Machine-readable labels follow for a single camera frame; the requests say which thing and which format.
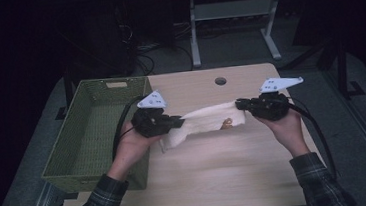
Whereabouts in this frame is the white cloth with brown print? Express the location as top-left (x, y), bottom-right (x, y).
top-left (155, 100), bottom-right (250, 154)

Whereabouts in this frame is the person's right hand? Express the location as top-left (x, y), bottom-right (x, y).
top-left (255, 107), bottom-right (306, 152)

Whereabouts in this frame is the green woven basket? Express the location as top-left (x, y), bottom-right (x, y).
top-left (33, 74), bottom-right (162, 200)

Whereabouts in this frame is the person's left hand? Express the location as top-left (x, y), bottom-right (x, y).
top-left (112, 117), bottom-right (164, 164)

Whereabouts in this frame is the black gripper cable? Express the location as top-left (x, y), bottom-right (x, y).
top-left (285, 93), bottom-right (339, 184)
top-left (106, 94), bottom-right (152, 162)

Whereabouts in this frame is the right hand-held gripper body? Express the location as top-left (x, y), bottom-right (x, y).
top-left (248, 74), bottom-right (308, 123)

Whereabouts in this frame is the black stand leg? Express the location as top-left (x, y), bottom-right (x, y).
top-left (49, 64), bottom-right (77, 121)
top-left (331, 33), bottom-right (366, 102)

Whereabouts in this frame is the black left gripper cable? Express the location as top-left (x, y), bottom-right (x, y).
top-left (106, 94), bottom-right (152, 162)

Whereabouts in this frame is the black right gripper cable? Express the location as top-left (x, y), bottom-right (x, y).
top-left (285, 93), bottom-right (339, 184)

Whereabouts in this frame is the bundle of floor cables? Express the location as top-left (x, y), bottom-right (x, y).
top-left (115, 16), bottom-right (196, 78)

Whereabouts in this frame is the white metal stand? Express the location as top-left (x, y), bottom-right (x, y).
top-left (186, 0), bottom-right (290, 70)

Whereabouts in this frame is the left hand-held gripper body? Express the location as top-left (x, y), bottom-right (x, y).
top-left (129, 89), bottom-right (175, 139)

